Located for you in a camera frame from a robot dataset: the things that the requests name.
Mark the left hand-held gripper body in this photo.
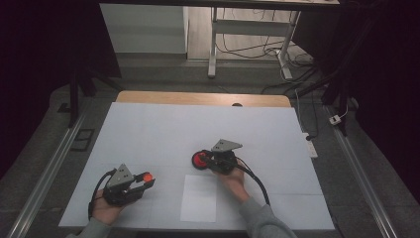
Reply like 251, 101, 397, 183
102, 163, 143, 207

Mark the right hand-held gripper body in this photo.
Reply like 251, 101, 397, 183
206, 138, 244, 177

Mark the round black red ink pad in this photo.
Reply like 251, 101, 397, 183
191, 150, 212, 172

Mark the person's left hand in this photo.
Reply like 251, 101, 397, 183
91, 192, 133, 226

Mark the person's right hand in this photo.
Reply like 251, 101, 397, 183
216, 162, 252, 203

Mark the small white paper sheet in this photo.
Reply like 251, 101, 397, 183
179, 174, 218, 223

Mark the black floor socket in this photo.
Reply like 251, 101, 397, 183
69, 128, 96, 153

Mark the white power strip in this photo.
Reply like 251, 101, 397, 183
302, 132, 319, 159

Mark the black metal stand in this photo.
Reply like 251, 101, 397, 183
57, 65, 123, 129
290, 19, 374, 137

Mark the pale grey cabinet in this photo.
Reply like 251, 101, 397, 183
99, 3, 189, 55

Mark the dark curtain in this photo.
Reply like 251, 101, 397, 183
0, 0, 122, 179
293, 0, 420, 199

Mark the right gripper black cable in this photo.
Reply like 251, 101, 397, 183
236, 157, 271, 206

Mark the aluminium floor rail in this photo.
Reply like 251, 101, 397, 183
325, 105, 400, 238
6, 105, 92, 238

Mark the white power cable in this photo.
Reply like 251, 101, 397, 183
293, 88, 310, 137

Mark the tangle of black floor cables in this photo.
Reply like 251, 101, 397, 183
216, 8, 320, 95

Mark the metal frame desk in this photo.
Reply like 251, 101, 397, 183
98, 0, 341, 81

